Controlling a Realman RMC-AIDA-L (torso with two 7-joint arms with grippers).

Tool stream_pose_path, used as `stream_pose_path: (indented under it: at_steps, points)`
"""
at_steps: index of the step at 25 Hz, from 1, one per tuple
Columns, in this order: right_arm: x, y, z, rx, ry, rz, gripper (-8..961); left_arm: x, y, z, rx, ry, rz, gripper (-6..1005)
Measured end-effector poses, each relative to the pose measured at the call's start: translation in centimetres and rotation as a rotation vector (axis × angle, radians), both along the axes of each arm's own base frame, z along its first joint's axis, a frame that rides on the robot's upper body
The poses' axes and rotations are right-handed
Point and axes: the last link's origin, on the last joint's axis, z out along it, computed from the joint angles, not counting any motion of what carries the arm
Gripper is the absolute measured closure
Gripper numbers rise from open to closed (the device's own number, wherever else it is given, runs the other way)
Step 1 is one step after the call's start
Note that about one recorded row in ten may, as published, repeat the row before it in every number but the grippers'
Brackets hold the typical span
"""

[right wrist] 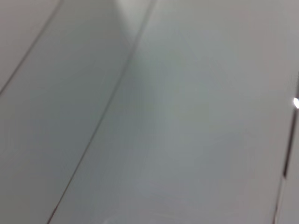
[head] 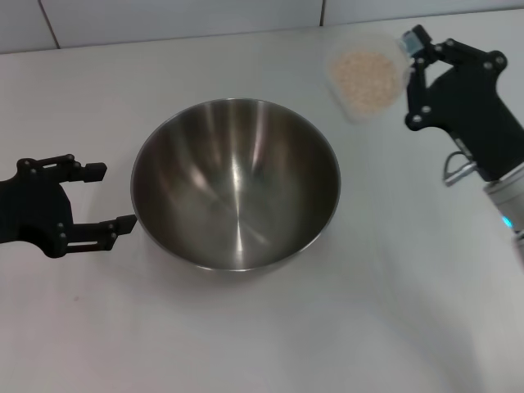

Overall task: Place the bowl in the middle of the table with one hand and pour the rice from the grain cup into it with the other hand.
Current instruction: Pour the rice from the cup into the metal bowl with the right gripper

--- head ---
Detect white rice grains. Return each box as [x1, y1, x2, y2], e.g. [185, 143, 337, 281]
[329, 49, 401, 119]

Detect clear plastic cup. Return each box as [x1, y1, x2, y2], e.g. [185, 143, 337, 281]
[324, 34, 413, 124]

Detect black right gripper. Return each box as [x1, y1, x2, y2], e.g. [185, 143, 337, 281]
[403, 25, 524, 183]

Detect stainless steel mixing bowl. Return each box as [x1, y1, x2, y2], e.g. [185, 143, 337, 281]
[130, 97, 341, 273]

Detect right arm cable with plug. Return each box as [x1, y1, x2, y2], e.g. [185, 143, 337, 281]
[444, 151, 480, 187]

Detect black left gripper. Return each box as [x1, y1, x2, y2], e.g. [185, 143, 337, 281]
[0, 154, 138, 259]

